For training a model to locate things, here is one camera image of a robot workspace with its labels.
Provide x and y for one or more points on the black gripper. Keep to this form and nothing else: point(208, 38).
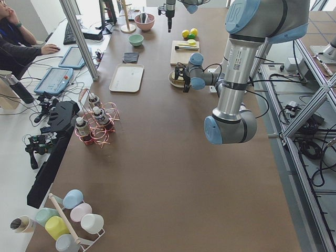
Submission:
point(187, 79)
point(170, 13)

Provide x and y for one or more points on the bread slice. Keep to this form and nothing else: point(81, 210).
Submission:
point(178, 80)

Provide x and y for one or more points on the white round plate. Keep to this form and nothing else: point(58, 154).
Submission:
point(186, 78)

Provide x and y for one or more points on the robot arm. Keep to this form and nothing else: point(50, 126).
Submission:
point(249, 24)
point(190, 5)

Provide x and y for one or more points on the cream rabbit tray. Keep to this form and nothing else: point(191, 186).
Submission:
point(127, 78)

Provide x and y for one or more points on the yellow lemon lower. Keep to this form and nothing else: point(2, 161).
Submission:
point(185, 33)

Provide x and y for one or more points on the yellow lemon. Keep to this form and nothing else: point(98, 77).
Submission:
point(194, 31)
point(185, 33)

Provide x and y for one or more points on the yellow plastic knife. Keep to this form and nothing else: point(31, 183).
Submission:
point(188, 45)

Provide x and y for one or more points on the yellow lemon upper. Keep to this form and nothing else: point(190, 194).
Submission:
point(194, 31)

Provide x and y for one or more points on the pink bowl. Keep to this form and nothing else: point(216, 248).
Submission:
point(148, 25)

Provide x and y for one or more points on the steel scoop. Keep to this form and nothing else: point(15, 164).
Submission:
point(143, 16)

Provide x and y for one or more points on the lemon half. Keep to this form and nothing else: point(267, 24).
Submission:
point(191, 42)

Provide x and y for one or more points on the wooden cutting board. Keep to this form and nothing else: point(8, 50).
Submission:
point(181, 56)

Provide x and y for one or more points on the green bowl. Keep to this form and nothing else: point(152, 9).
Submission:
point(136, 40)

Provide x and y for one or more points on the wooden stand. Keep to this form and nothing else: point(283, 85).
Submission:
point(127, 28)

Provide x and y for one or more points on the grey folded cloth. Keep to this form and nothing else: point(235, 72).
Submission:
point(131, 57)

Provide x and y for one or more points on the bottle lower left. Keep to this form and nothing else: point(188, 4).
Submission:
point(100, 117)

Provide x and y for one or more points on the bottle upper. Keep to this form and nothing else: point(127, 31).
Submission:
point(94, 101)

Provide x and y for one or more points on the black keyboard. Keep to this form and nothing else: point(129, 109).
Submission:
point(69, 37)

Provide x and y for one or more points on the teach pendant far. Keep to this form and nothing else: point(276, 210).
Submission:
point(72, 59)

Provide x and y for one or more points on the teach pendant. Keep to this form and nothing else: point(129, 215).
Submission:
point(72, 59)
point(55, 81)

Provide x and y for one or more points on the bottle lower right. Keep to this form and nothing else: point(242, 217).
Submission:
point(84, 131)

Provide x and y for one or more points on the black monitor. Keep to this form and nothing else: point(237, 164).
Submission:
point(62, 121)

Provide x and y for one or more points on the teach pendant near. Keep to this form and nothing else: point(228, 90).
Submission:
point(55, 81)

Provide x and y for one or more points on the person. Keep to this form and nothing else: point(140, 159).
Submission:
point(18, 44)

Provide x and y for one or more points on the blue cup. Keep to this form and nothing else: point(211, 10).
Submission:
point(72, 199)

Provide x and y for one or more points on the white cup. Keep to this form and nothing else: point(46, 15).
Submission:
point(92, 223)

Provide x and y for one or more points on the pink cup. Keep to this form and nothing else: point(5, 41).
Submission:
point(78, 212)

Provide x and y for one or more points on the black water bottle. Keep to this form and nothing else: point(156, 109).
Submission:
point(16, 86)

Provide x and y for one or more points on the yellow cup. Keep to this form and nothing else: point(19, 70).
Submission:
point(56, 227)

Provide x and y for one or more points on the green cup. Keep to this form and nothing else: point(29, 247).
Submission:
point(44, 214)

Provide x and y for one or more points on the grey cup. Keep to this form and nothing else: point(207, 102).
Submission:
point(66, 243)

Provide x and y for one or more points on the paper cup with steel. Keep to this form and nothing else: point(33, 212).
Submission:
point(23, 224)

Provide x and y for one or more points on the copper wire bottle rack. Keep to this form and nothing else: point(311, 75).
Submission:
point(99, 134)

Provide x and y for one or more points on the aluminium frame post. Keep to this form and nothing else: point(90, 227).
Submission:
point(70, 14)

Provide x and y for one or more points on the white wire cup rack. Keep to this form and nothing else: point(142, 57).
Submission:
point(80, 236)

